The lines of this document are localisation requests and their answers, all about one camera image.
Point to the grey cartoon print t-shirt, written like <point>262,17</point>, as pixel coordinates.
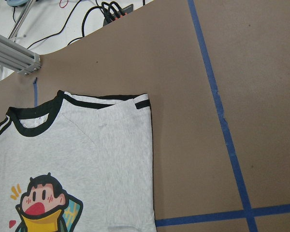
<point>78,164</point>

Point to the aluminium frame post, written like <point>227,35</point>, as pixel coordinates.
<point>18,58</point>

